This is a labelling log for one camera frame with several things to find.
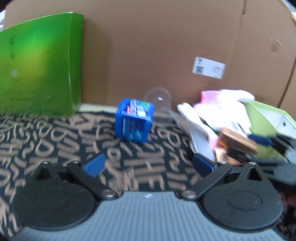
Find copper metallic box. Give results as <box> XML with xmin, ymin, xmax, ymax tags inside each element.
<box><xmin>217</xmin><ymin>128</ymin><xmax>258</xmax><ymax>155</ymax></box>
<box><xmin>215</xmin><ymin>147</ymin><xmax>243</xmax><ymax>167</ymax></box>

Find white pink glove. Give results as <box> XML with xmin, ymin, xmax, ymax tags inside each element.
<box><xmin>193</xmin><ymin>89</ymin><xmax>255</xmax><ymax>137</ymax></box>
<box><xmin>177</xmin><ymin>102</ymin><xmax>218</xmax><ymax>162</ymax></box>

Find blue gum container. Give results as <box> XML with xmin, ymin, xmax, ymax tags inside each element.
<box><xmin>114</xmin><ymin>98</ymin><xmax>154</xmax><ymax>143</ymax></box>

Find light green open box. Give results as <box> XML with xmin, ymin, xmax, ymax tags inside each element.
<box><xmin>244</xmin><ymin>101</ymin><xmax>295</xmax><ymax>162</ymax></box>

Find small dark green box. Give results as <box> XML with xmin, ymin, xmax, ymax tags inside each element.
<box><xmin>200</xmin><ymin>118</ymin><xmax>220</xmax><ymax>135</ymax></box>

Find patterned black tan cloth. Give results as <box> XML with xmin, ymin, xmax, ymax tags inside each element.
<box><xmin>0</xmin><ymin>111</ymin><xmax>296</xmax><ymax>240</ymax></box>

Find clear plastic cup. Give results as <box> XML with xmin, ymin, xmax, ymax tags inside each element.
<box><xmin>144</xmin><ymin>87</ymin><xmax>172</xmax><ymax>113</ymax></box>

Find white shipping label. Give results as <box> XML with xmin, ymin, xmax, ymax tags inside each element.
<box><xmin>192</xmin><ymin>57</ymin><xmax>226</xmax><ymax>79</ymax></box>

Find tall green gift box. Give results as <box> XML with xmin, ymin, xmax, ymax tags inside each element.
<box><xmin>1</xmin><ymin>12</ymin><xmax>84</xmax><ymax>117</ymax></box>

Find large brown cardboard box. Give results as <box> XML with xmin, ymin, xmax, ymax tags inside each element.
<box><xmin>4</xmin><ymin>1</ymin><xmax>295</xmax><ymax>106</ymax></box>

